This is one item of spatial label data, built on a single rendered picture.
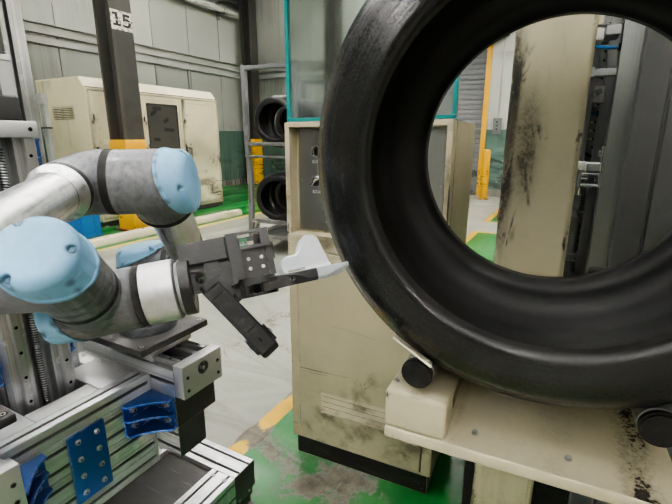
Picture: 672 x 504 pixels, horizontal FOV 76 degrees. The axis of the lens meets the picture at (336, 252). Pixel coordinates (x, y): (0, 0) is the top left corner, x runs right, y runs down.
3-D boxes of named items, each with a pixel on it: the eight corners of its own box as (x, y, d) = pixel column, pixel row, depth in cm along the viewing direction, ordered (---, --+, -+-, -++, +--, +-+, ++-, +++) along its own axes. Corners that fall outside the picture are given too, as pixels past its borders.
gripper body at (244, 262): (272, 225, 53) (169, 244, 50) (287, 294, 52) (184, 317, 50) (269, 233, 60) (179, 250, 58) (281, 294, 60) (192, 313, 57)
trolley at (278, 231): (305, 230, 592) (302, 79, 543) (348, 233, 566) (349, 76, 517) (247, 252, 475) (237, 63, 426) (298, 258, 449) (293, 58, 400)
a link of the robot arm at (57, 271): (-78, 296, 35) (0, 331, 45) (73, 288, 36) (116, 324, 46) (-52, 211, 38) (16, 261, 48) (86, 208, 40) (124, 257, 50)
